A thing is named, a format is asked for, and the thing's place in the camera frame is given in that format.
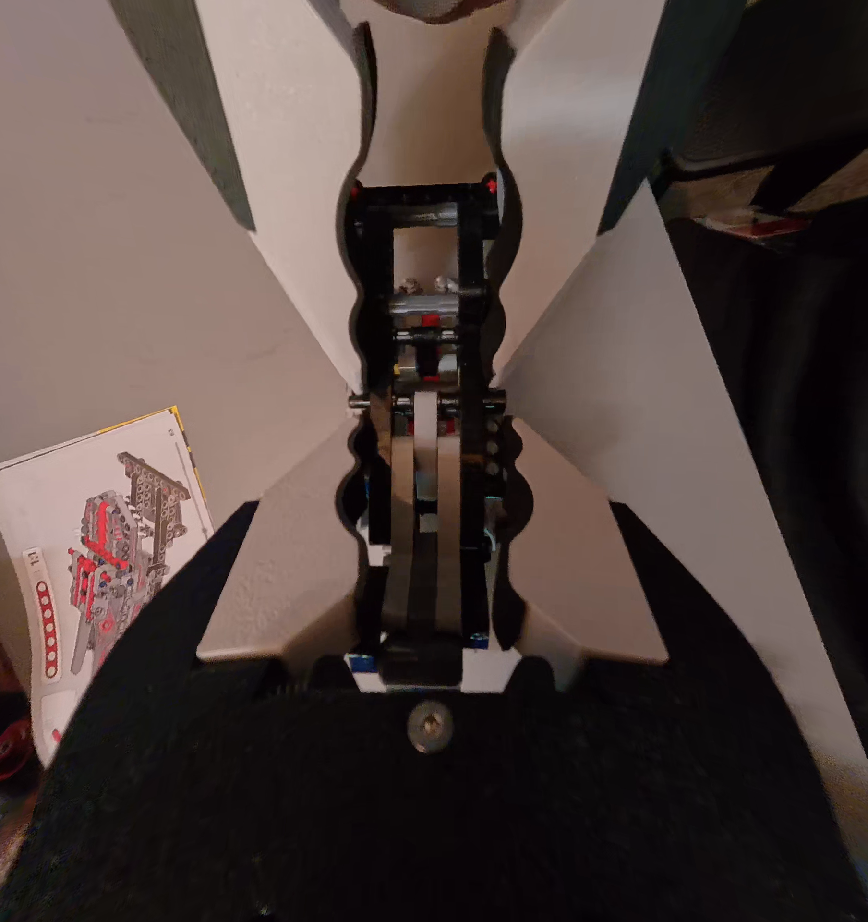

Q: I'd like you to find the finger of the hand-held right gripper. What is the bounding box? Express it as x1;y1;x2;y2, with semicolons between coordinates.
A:
193;0;381;396
481;0;667;390

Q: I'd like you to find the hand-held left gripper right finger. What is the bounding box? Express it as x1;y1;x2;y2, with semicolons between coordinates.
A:
492;416;670;691

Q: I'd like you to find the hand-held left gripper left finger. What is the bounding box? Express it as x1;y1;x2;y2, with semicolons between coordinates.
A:
195;416;374;667

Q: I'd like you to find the grey black toy brick model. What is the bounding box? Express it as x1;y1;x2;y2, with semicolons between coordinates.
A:
337;173;521;692

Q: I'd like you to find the white instruction booklet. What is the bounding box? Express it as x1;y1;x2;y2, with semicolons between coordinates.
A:
0;407;215;768

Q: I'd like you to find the black toy set box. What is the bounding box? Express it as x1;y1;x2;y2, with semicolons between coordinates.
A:
0;591;46;815

